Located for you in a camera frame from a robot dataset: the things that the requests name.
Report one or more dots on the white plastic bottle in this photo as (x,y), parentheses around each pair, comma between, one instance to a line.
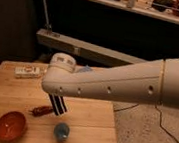
(28,72)

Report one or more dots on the metal lamp pole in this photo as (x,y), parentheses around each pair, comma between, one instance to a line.
(48,26)

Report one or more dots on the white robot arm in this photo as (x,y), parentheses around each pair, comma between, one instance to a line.
(154,82)

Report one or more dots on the blue sponge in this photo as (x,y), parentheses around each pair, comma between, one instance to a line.
(84,69)

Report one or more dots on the red ceramic bowl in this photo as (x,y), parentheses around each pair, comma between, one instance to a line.
(13,125)

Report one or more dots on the black striped gripper finger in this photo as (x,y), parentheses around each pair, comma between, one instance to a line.
(58,105)

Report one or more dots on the dark red eraser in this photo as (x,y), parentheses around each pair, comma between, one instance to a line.
(41,111)

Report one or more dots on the white baseboard heater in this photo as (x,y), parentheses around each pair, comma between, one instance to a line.
(86,50)

